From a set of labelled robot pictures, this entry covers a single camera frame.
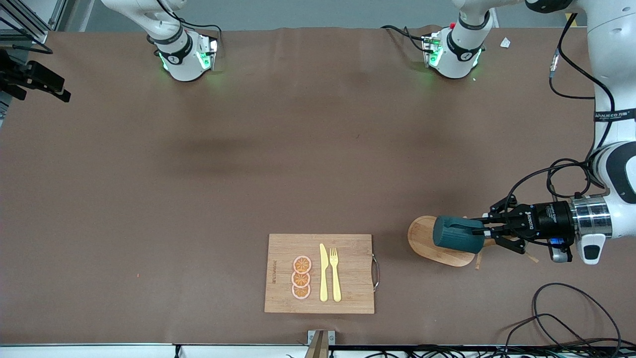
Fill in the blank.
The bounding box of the teal cup with yellow inside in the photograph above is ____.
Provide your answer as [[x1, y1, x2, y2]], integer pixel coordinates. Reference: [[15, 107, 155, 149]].
[[432, 215, 486, 254]]

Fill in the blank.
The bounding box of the wooden cup rack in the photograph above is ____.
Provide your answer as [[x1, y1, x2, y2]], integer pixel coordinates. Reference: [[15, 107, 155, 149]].
[[407, 215, 540, 270]]

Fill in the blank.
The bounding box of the bamboo cutting board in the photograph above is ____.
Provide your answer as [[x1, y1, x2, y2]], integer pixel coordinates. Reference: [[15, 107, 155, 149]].
[[264, 234, 381, 314]]

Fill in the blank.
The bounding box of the yellow plastic fork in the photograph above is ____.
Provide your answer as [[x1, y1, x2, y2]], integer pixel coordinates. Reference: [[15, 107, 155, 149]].
[[329, 248, 342, 302]]

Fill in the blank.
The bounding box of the yellow plastic knife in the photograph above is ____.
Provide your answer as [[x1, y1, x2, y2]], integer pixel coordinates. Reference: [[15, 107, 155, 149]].
[[319, 243, 329, 302]]

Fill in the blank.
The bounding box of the white table edge strip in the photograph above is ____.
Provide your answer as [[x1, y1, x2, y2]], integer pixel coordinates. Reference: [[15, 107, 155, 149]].
[[0, 343, 636, 358]]

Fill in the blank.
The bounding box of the black cable at frame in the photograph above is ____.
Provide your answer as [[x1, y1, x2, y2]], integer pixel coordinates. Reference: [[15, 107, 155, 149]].
[[0, 17, 53, 54]]

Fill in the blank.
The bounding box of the aluminium frame profile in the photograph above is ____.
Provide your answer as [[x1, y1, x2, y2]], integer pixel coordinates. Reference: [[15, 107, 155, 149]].
[[0, 0, 68, 43]]

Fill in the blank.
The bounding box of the black looping table cable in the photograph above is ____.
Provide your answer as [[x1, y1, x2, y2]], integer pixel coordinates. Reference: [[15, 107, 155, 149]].
[[497, 282, 636, 358]]

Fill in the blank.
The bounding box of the black base cable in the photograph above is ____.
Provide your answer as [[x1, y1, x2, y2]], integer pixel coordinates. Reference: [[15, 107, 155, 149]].
[[154, 0, 223, 48], [381, 25, 428, 53]]

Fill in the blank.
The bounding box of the wooden post with metal bracket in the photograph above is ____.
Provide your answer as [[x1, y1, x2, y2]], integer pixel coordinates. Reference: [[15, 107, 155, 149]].
[[305, 330, 336, 358]]

